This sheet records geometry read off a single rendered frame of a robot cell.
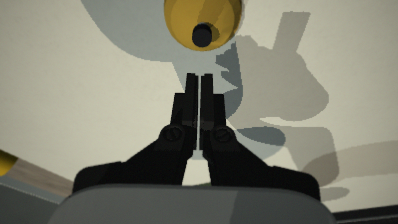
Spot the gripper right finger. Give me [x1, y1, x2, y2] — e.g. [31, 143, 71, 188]
[199, 73, 321, 202]

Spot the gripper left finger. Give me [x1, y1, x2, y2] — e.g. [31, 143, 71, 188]
[72, 73, 199, 194]

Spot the brass bell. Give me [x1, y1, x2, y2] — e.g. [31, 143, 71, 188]
[164, 0, 242, 51]

